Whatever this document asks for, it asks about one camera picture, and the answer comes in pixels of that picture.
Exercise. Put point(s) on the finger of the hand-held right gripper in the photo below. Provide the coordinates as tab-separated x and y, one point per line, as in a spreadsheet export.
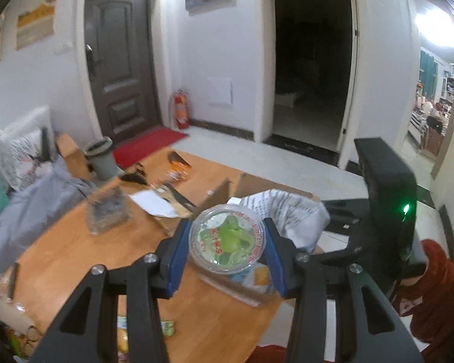
344	207
348	230

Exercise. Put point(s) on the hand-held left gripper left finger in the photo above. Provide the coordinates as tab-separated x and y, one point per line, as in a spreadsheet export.
178	261

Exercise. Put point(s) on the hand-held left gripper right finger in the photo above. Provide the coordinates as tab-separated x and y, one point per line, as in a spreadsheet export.
276	264

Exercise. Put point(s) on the green-lid jelly cup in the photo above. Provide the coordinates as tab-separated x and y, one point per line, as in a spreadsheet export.
229	238

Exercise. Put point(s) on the brown cardboard box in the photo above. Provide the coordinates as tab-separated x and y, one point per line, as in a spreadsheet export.
219	194

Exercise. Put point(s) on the person's right forearm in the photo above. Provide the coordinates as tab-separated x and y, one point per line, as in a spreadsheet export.
439	291

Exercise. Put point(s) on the brown flat paper packet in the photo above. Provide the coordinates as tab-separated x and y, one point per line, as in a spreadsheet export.
174	215

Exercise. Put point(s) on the white printed snack packet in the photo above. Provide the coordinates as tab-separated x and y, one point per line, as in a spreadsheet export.
291	211

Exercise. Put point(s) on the white paper sheet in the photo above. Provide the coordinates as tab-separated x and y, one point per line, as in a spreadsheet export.
151	202

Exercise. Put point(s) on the small green snack packet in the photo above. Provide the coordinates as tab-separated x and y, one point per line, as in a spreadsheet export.
167	328

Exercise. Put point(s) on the orange snack packet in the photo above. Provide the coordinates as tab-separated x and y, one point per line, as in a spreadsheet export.
177	174

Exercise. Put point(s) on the person's red clothing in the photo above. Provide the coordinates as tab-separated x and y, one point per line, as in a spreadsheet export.
268	353

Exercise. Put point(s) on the red doormat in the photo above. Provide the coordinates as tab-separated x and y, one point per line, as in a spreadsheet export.
147	145

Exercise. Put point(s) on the grey trash bin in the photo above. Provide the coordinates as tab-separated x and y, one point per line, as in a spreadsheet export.
100	158

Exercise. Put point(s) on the teal cabinet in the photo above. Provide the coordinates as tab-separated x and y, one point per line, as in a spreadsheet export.
428	72

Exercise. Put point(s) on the red fire extinguisher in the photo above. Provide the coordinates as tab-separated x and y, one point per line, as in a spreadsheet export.
181	109

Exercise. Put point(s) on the grey blanket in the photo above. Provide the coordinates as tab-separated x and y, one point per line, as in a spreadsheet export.
34	211

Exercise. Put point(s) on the black white tree cushion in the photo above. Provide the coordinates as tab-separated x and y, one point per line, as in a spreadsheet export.
26	158

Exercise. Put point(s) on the grey sofa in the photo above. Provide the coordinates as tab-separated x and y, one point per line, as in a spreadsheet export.
30	121

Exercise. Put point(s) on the dark brown door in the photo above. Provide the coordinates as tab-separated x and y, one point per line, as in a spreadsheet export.
121	64

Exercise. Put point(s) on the small golden tree painting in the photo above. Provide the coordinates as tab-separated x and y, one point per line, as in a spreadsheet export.
36	17

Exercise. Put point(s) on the white wall panel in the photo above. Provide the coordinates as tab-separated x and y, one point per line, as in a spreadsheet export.
220	91

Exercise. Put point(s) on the white light switch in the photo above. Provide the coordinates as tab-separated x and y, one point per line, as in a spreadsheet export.
63	48

